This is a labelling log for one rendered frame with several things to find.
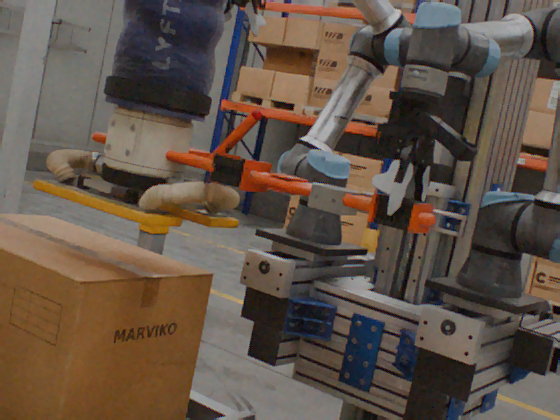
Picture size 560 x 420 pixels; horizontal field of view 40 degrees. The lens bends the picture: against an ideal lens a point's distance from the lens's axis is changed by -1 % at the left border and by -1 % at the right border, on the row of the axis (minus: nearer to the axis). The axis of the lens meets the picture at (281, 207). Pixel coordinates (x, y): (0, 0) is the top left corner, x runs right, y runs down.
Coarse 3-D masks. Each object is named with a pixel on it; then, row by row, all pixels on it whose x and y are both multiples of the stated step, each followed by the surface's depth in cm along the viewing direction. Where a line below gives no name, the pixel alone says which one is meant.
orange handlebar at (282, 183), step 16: (176, 160) 155; (192, 160) 152; (208, 160) 151; (256, 176) 144; (272, 176) 143; (288, 176) 145; (288, 192) 140; (304, 192) 138; (368, 208) 131; (432, 224) 128
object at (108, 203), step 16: (80, 176) 159; (48, 192) 158; (64, 192) 156; (80, 192) 155; (96, 192) 157; (128, 192) 151; (96, 208) 151; (112, 208) 148; (128, 208) 147; (144, 224) 144; (160, 224) 146; (176, 224) 150
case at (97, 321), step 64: (0, 256) 159; (64, 256) 162; (128, 256) 176; (0, 320) 158; (64, 320) 147; (128, 320) 157; (192, 320) 175; (0, 384) 157; (64, 384) 147; (128, 384) 162
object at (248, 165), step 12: (216, 156) 147; (228, 156) 151; (240, 156) 155; (216, 168) 148; (228, 168) 146; (240, 168) 144; (252, 168) 145; (264, 168) 149; (216, 180) 147; (228, 180) 145; (240, 180) 145; (264, 192) 151
